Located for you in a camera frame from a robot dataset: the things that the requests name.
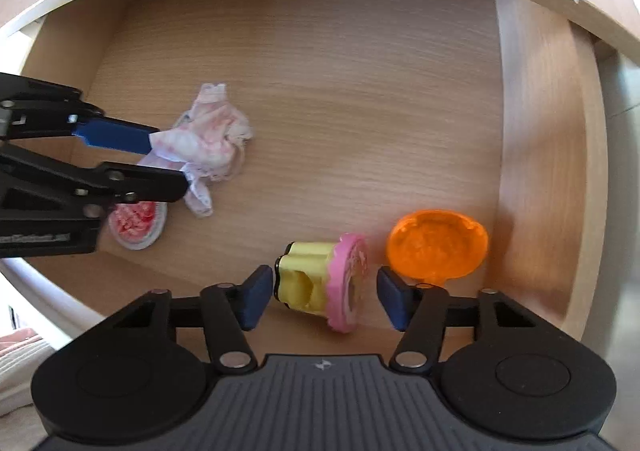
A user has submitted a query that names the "red white round lid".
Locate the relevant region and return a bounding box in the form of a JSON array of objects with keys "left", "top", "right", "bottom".
[{"left": 107, "top": 201, "right": 168, "bottom": 251}]

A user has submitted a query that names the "orange translucent plastic toy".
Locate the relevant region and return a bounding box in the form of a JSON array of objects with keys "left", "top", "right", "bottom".
[{"left": 385, "top": 210, "right": 489, "bottom": 285}]

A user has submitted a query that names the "yellow pink toy cup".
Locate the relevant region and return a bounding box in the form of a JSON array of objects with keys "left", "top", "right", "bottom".
[{"left": 273, "top": 233, "right": 368, "bottom": 333}]

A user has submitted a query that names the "white desk drawer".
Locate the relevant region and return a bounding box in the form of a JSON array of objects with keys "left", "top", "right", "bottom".
[{"left": 24, "top": 0, "right": 608, "bottom": 337}]

